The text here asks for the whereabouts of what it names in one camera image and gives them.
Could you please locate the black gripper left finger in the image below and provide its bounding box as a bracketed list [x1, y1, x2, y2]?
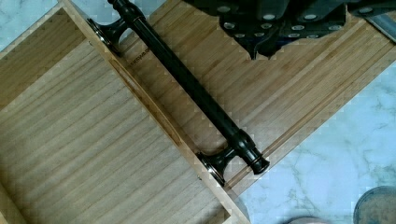
[219, 7, 280, 60]

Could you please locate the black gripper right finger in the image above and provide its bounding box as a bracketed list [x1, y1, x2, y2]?
[274, 3, 346, 52]

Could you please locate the round grey jar lid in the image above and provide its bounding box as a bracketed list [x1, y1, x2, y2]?
[353, 186, 396, 224]

